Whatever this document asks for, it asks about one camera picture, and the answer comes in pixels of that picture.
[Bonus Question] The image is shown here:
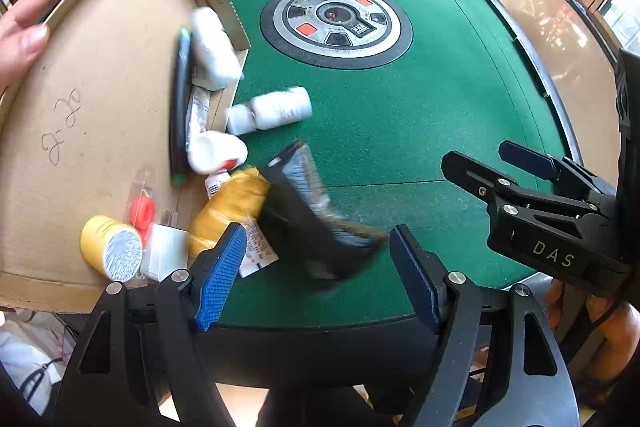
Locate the brown cardboard box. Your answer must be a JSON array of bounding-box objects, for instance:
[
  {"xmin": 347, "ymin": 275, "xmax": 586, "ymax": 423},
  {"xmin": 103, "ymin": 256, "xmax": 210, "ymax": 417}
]
[{"xmin": 0, "ymin": 0, "xmax": 251, "ymax": 315}]

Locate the round table control panel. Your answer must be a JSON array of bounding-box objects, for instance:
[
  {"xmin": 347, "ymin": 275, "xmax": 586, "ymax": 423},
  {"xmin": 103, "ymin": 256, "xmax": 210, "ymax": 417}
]
[{"xmin": 260, "ymin": 0, "xmax": 414, "ymax": 70}]

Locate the yellow jar silver lid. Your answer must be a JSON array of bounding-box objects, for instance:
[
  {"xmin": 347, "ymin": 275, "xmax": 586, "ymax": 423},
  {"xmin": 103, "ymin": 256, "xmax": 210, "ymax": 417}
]
[{"xmin": 80, "ymin": 215, "xmax": 144, "ymax": 283}]

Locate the clear tube red cap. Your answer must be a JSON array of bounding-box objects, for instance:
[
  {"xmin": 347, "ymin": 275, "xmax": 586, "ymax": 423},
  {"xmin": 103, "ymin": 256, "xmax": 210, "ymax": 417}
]
[{"xmin": 126, "ymin": 182, "xmax": 159, "ymax": 244}]

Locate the black pen green cap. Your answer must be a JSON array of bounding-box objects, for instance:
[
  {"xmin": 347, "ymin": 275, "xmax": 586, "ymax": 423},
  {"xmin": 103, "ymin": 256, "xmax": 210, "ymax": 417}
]
[{"xmin": 170, "ymin": 28, "xmax": 194, "ymax": 186}]

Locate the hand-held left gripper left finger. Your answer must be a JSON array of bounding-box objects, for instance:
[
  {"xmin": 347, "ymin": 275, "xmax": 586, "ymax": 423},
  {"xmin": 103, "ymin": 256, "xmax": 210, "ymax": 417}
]
[{"xmin": 47, "ymin": 222, "xmax": 251, "ymax": 427}]

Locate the person's right hand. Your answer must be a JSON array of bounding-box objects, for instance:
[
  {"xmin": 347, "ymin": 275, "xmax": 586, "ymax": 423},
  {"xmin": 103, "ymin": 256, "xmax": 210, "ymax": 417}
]
[{"xmin": 544, "ymin": 281, "xmax": 640, "ymax": 408}]

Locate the white plastic bottle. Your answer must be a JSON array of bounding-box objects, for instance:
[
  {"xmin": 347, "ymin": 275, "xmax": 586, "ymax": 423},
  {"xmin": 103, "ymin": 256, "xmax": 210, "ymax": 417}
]
[{"xmin": 187, "ymin": 130, "xmax": 249, "ymax": 174}]

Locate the small white box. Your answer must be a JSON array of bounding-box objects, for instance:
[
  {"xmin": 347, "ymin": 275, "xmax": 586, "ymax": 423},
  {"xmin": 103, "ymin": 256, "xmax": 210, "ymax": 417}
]
[{"xmin": 140, "ymin": 224, "xmax": 190, "ymax": 284}]

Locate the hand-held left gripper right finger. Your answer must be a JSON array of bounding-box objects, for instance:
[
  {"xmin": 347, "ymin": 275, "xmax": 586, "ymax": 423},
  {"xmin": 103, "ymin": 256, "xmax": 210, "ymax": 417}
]
[{"xmin": 389, "ymin": 224, "xmax": 581, "ymax": 427}]

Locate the tall white bottle green label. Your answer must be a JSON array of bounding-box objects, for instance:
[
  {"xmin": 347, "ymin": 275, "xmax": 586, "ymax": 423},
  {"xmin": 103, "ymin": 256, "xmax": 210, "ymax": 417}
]
[{"xmin": 191, "ymin": 7, "xmax": 242, "ymax": 91}]

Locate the yellow foil packet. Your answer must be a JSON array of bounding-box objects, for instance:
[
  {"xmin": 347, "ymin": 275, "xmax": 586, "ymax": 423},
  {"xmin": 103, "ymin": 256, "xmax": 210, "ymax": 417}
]
[{"xmin": 187, "ymin": 167, "xmax": 273, "ymax": 259}]

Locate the white plastic bag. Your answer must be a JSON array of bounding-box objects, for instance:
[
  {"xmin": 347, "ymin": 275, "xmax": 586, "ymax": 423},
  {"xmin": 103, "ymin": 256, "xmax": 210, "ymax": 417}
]
[{"xmin": 0, "ymin": 313, "xmax": 77, "ymax": 414}]

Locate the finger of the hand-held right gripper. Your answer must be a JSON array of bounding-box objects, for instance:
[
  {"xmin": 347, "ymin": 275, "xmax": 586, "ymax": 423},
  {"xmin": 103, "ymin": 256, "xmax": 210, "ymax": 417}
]
[
  {"xmin": 498, "ymin": 140, "xmax": 618, "ymax": 208},
  {"xmin": 441, "ymin": 150, "xmax": 601, "ymax": 228}
]

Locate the black foil packet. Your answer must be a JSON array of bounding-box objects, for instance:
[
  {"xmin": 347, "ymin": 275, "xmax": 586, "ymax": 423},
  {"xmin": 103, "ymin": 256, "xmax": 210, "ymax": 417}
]
[{"xmin": 257, "ymin": 139, "xmax": 389, "ymax": 294}]

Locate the short white bottle green label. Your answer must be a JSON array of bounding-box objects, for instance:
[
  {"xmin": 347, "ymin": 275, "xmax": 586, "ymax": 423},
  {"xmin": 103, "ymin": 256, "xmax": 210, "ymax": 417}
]
[{"xmin": 226, "ymin": 87, "xmax": 314, "ymax": 136}]

